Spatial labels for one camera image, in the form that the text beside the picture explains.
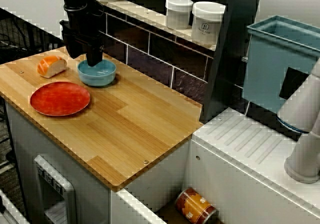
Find salmon sushi toy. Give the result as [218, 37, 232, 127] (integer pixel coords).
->
[37, 56, 68, 79]

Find teal plastic bin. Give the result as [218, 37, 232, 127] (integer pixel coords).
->
[241, 15, 320, 114]

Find white sink with drainboard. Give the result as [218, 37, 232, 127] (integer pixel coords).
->
[109, 107, 320, 224]

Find orange soup can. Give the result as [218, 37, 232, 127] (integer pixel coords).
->
[174, 187, 218, 223]

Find dark shelf side panel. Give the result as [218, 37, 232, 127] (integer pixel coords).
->
[199, 0, 265, 124]

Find cream shelf board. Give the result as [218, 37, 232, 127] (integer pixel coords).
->
[91, 0, 218, 52]

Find white toy kitchen cabinet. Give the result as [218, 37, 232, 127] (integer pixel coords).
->
[4, 97, 193, 224]

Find white canister with logo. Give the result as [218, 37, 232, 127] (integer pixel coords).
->
[191, 1, 226, 46]

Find grey toy faucet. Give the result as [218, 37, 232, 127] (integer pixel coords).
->
[276, 58, 320, 184]

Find light blue bowl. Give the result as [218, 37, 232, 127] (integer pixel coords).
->
[77, 59, 117, 87]

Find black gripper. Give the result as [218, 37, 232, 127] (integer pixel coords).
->
[59, 0, 105, 68]

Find aluminium frame rail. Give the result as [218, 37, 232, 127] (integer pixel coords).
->
[0, 188, 30, 224]

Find plain white lidded canister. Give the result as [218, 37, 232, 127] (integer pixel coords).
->
[165, 0, 194, 30]

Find red round plate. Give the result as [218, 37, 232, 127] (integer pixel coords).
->
[29, 81, 91, 117]

